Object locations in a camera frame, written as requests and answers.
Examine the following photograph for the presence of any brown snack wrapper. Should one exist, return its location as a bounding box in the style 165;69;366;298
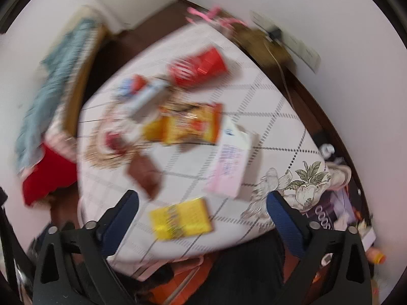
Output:
126;152;162;200

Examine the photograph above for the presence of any red soda can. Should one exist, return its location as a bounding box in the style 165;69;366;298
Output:
167;45;228;89

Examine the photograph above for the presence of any white checked tablecloth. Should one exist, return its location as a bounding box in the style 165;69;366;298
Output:
77;21;330;282

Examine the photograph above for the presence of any red bed sheet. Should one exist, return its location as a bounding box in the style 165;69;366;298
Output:
22;143;77;206

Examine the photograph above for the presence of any blue white small carton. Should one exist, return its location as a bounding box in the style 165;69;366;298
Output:
116;74;170;120

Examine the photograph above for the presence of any yellow snack packet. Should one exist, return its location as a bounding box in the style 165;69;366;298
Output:
149;197;213;241

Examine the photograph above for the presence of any pink white paper carton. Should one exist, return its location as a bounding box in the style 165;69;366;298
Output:
204;116;257;199

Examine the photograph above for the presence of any pink plastic toy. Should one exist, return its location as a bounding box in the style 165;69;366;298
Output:
186;6;248;28

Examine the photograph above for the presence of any light blue duvet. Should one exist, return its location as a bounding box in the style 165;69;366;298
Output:
15;17;99;175

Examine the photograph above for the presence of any orange yellow snack bag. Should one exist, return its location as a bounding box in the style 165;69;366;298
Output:
142;103;223;145

